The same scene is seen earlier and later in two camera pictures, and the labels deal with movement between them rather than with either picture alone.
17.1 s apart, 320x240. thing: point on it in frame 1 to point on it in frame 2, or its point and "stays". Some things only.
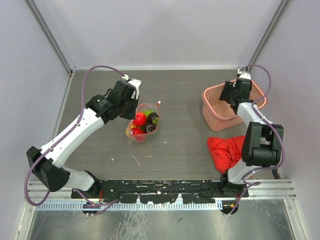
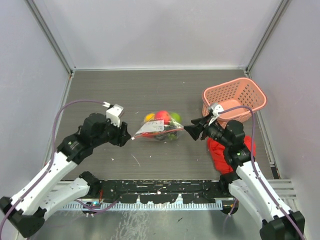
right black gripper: x=228 y=87 to x=195 y=130
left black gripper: x=131 y=115 to x=121 y=135
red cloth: x=226 y=151 stays
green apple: x=147 y=112 to x=176 y=116
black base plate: x=161 y=191 stays
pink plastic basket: x=218 y=114 stays
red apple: x=140 y=120 to x=163 y=115
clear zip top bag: x=146 y=121 to x=159 y=126
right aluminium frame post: x=272 y=27 stays
